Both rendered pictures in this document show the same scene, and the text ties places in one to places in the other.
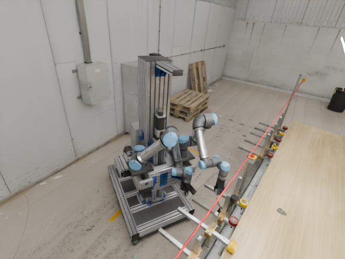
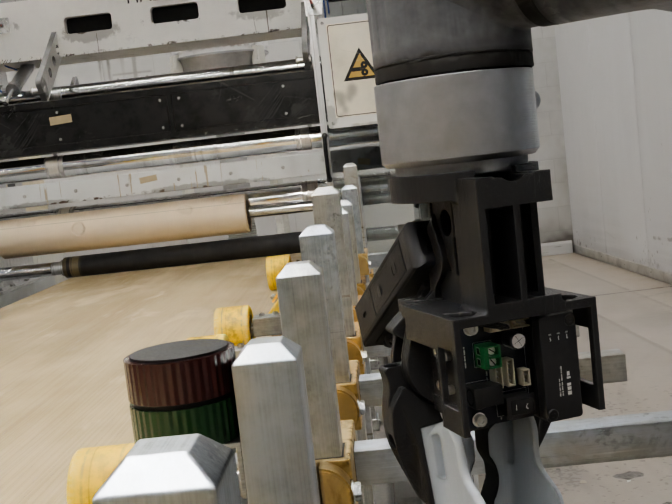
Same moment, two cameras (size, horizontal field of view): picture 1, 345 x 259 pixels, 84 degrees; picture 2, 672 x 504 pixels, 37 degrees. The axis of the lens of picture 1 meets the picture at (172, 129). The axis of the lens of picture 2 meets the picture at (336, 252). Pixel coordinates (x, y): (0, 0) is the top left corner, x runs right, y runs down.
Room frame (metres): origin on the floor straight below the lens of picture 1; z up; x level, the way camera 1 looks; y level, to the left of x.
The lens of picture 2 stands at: (1.63, -0.78, 1.21)
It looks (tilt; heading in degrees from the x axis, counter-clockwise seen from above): 6 degrees down; 148
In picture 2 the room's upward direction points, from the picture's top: 6 degrees counter-clockwise
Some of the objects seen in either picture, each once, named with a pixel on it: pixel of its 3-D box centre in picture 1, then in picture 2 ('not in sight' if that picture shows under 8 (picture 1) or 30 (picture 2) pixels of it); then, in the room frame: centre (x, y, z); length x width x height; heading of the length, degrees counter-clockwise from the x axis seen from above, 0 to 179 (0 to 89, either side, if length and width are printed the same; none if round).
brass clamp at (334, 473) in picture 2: (211, 229); (325, 473); (0.93, -0.37, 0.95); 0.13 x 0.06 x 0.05; 145
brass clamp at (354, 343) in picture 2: not in sight; (344, 350); (0.53, -0.08, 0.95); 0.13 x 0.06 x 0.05; 145
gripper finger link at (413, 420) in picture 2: not in sight; (431, 413); (1.24, -0.48, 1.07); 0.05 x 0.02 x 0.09; 75
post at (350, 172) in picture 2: not in sight; (359, 256); (-0.48, 0.63, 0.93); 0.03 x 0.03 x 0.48; 55
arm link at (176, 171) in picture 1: (177, 170); not in sight; (1.37, -0.08, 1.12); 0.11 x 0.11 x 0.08; 88
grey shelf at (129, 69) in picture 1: (145, 98); not in sight; (3.97, 0.65, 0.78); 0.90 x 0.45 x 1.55; 150
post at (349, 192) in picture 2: not in sight; (360, 288); (-0.27, 0.48, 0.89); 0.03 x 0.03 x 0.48; 55
